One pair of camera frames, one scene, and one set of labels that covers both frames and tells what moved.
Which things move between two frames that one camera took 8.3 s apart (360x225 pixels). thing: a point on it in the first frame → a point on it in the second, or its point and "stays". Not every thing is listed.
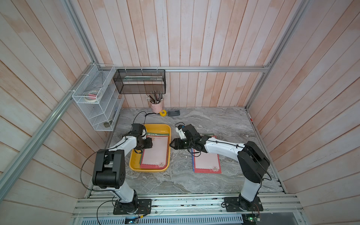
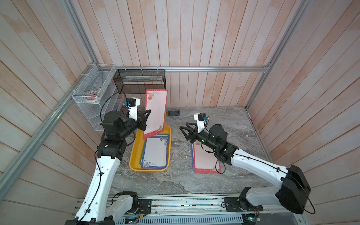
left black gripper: [149, 144] → [142, 120]
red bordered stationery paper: [156, 157] → [156, 101]
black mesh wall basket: [140, 81] stays
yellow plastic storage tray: [135, 158] stays
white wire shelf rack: [96, 97] stays
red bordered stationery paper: [206, 163] stays
